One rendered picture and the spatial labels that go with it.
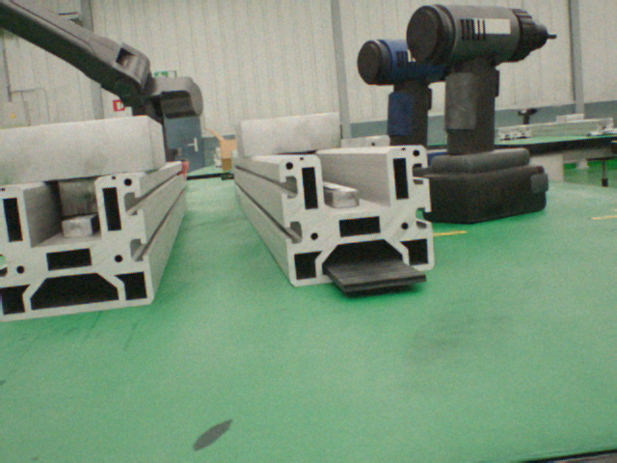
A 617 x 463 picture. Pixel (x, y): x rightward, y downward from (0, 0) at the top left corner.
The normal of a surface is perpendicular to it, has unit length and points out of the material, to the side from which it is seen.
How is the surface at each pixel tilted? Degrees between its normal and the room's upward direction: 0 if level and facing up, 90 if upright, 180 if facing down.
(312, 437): 0
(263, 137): 90
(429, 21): 90
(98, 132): 90
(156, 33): 90
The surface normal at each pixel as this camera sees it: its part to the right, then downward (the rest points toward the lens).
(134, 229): 0.15, 0.11
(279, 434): -0.09, -0.99
